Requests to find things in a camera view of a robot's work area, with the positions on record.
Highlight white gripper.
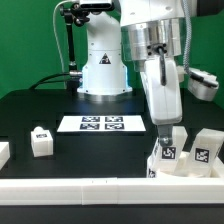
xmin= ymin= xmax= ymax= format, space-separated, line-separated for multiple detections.
xmin=141 ymin=56 xmax=219 ymax=147

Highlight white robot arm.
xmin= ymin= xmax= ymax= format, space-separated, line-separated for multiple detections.
xmin=80 ymin=0 xmax=219 ymax=146

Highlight white marker sheet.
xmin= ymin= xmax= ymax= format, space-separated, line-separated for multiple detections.
xmin=57 ymin=115 xmax=145 ymax=133

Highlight white left barrier block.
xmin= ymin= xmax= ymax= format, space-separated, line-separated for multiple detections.
xmin=0 ymin=142 xmax=10 ymax=170

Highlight white front barrier wall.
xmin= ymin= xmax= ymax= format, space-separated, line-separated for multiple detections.
xmin=0 ymin=178 xmax=224 ymax=205

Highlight black cables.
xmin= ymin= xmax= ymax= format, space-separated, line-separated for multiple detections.
xmin=29 ymin=73 xmax=83 ymax=90

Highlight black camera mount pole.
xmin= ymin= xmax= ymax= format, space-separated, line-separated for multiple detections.
xmin=60 ymin=3 xmax=89 ymax=92

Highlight black camera on mount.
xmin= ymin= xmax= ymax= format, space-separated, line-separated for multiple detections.
xmin=80 ymin=0 xmax=113 ymax=11

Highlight white cable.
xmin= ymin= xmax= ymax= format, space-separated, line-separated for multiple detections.
xmin=52 ymin=0 xmax=75 ymax=73

